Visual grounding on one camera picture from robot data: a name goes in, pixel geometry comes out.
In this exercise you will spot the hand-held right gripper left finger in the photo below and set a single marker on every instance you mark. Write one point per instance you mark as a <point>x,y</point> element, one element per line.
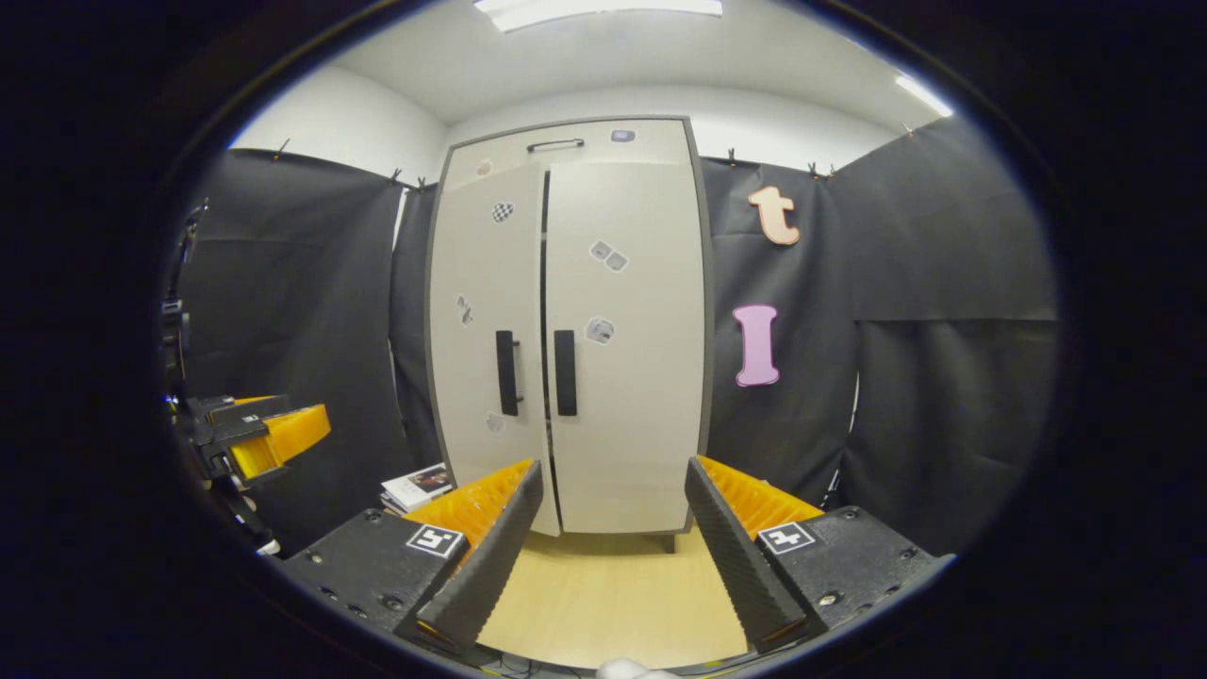
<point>486,571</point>

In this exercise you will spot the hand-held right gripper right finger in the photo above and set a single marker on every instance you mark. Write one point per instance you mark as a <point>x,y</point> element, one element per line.
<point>740,575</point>

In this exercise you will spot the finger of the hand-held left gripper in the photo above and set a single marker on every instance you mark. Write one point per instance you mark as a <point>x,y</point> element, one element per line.
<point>236,410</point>
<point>283,438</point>

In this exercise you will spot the grey shoe cabinet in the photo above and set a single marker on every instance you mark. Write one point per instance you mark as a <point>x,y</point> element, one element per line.
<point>622,453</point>

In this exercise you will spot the grey cabinet door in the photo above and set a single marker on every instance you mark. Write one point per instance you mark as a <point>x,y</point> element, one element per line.
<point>641,405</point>
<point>471,377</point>

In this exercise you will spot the grey cabinet drawer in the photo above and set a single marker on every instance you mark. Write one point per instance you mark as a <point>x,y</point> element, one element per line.
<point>641,146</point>

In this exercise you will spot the thin brown book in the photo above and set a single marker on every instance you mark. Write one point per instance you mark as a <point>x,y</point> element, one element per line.
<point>396,509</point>

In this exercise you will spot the book with dark cover photo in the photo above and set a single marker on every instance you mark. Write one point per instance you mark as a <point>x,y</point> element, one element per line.
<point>420,481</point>

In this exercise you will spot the black backdrop cloth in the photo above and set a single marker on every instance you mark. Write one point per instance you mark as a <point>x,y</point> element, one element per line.
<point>943,377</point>

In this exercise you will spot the ceiling light panel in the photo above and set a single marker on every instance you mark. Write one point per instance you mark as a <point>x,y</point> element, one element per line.
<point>594,11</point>

